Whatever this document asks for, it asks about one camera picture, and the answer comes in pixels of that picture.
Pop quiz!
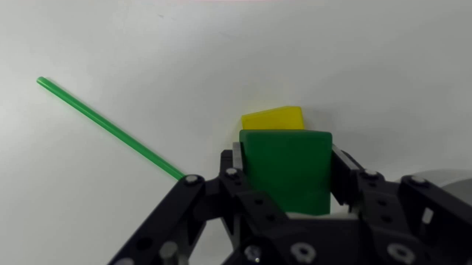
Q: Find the yellow block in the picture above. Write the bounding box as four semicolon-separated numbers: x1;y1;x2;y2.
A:
240;104;306;132

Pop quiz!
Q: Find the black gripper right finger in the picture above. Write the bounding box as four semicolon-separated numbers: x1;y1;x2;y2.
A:
328;144;472;265

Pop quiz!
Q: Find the green block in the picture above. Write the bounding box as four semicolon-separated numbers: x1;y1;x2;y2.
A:
237;128;333;216

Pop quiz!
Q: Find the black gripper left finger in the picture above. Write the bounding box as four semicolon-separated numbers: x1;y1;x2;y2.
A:
107;140;292;265

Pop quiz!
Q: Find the long green straw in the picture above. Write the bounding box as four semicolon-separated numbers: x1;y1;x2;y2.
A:
35;75;187;181

